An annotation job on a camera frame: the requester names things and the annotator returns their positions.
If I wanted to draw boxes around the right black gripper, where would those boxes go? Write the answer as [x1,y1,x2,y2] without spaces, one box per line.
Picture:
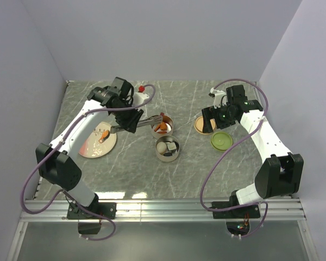
[202,102,236,134]

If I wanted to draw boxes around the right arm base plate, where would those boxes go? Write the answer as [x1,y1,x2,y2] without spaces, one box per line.
[211,201,261,219]

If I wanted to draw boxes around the orange round lid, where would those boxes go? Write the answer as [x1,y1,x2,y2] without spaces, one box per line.
[194,116,216,135]

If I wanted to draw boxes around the near steel lunch bowl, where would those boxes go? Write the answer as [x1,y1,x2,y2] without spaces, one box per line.
[155,135,180,163]

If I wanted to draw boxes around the white egg ball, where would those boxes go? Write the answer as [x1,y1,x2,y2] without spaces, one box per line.
[156,142,167,154]

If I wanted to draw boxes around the white cucumber sushi roll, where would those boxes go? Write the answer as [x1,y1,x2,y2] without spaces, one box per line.
[166,142,177,152]

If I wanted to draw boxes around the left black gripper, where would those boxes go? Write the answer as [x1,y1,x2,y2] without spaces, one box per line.
[112,100,144,133]

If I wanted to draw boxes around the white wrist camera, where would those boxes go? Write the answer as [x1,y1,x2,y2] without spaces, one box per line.
[209,88,226,108]
[132,85,149,107]

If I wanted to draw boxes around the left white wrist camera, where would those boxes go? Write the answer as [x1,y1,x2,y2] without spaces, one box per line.
[132,85,149,107]

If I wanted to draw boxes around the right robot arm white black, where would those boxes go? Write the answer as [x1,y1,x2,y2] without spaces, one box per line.
[202,85,304,218]

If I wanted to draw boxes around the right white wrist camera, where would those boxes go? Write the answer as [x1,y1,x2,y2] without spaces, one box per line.
[209,88,226,108]

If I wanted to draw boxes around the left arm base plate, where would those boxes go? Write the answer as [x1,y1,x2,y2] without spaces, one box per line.
[66,202,117,220]

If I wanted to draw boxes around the black sushi roll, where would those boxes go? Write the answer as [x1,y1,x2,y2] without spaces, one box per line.
[163,152,173,157]

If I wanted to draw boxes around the far steel lunch bowl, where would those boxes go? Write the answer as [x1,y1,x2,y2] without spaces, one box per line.
[151,114,174,139]

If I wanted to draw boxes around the green round lid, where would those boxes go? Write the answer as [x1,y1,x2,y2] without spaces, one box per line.
[210,132,233,152]

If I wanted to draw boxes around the steel lunch bowl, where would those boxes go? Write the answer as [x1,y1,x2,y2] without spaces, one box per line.
[155,135,180,163]
[151,114,174,139]

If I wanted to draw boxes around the metal tongs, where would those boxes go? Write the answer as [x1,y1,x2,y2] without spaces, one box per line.
[110,115,162,134]

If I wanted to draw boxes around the pink white plate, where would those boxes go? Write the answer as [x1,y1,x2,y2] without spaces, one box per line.
[79,122,117,158]

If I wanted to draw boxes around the orange red food pieces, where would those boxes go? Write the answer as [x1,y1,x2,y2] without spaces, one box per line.
[98,115,167,144]

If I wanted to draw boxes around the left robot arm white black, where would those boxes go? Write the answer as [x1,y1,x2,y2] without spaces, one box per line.
[34,77,153,219]

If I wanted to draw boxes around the aluminium mounting rail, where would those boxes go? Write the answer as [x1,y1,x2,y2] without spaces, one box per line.
[20,197,306,223]

